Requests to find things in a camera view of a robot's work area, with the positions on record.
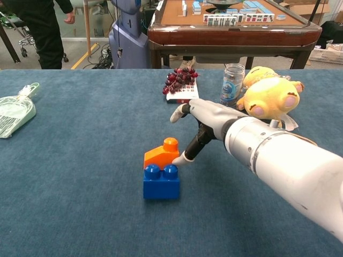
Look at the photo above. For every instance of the wheeled stool base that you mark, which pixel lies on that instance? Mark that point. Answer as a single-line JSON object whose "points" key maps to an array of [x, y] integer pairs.
{"points": [[26, 44]]}

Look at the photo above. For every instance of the white plastic basket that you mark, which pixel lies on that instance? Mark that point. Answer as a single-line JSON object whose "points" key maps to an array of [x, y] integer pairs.
{"points": [[327, 56]]}

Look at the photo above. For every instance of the orange toy block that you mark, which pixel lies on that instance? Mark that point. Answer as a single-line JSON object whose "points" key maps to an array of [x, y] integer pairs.
{"points": [[158, 156]]}

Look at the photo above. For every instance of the blue toy block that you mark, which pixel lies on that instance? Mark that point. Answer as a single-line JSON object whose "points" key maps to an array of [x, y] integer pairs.
{"points": [[160, 187]]}

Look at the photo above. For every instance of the yellow plush toy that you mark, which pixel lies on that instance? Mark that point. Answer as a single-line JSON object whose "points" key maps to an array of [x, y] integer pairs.
{"points": [[268, 99]]}

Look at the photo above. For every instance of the person in black clothes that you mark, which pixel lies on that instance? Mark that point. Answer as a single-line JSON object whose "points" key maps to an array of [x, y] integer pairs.
{"points": [[48, 32]]}

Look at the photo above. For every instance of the mahjong tile row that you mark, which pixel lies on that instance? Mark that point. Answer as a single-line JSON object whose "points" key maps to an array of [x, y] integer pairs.
{"points": [[235, 19]]}

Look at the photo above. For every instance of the light blue robot base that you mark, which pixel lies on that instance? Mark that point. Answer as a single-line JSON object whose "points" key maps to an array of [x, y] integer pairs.
{"points": [[131, 37]]}

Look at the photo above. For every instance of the red grape bunch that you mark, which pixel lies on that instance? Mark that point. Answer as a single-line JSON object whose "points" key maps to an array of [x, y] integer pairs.
{"points": [[179, 77]]}

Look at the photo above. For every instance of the wooden post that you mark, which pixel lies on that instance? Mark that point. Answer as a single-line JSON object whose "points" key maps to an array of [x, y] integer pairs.
{"points": [[87, 26]]}

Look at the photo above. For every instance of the white red card box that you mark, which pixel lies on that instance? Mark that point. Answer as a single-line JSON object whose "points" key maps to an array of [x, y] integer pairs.
{"points": [[187, 92]]}

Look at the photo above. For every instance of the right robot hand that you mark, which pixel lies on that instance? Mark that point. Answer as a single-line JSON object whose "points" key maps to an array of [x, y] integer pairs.
{"points": [[211, 112]]}

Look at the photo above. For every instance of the brown mahjong table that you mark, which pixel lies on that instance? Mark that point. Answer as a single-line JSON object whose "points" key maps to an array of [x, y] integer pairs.
{"points": [[230, 37]]}

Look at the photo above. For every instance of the blue felt table cover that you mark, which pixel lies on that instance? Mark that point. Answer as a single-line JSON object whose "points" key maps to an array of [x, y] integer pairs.
{"points": [[80, 174]]}

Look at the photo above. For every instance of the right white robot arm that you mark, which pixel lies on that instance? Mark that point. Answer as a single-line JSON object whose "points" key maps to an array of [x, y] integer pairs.
{"points": [[289, 166]]}

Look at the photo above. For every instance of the clear glass jar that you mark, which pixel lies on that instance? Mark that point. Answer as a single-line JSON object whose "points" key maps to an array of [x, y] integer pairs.
{"points": [[231, 85]]}

